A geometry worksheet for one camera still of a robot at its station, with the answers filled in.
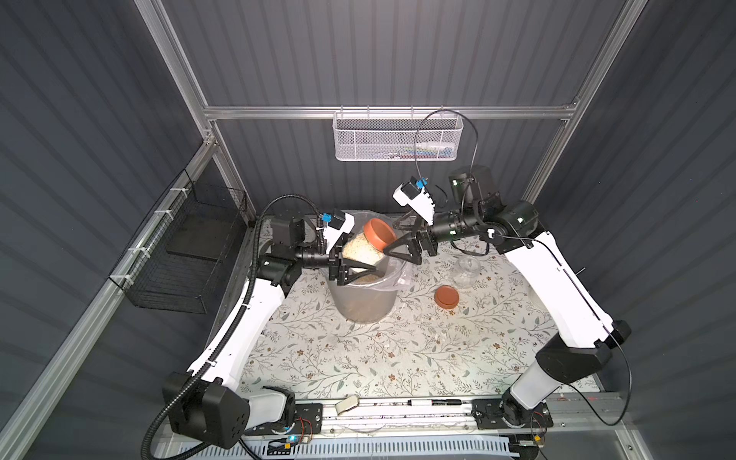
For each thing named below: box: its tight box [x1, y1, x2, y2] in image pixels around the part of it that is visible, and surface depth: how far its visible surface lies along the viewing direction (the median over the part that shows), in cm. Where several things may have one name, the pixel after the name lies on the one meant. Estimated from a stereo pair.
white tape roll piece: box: [334, 394, 361, 416], surface depth 75 cm
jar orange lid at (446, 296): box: [434, 284, 460, 310], surface depth 98 cm
